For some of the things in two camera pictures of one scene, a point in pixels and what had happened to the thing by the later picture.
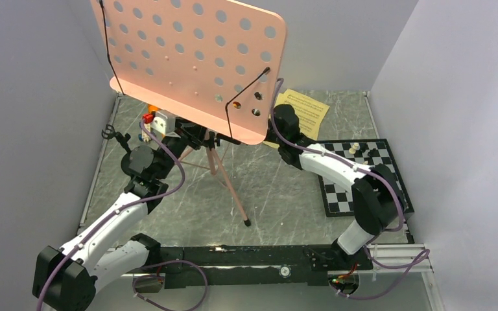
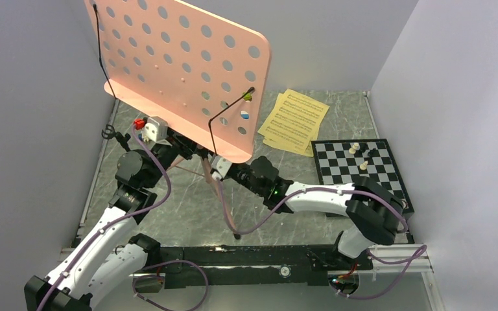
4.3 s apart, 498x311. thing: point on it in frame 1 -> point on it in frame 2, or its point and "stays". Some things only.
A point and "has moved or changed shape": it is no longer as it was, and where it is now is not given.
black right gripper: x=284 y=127 -> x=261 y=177
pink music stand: x=216 y=66 has moved or changed shape
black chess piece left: x=363 y=146 stays
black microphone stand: x=109 y=133 stays
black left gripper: x=190 y=132 -> x=183 y=145
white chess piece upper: x=356 y=146 stays
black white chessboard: x=338 y=202 stays
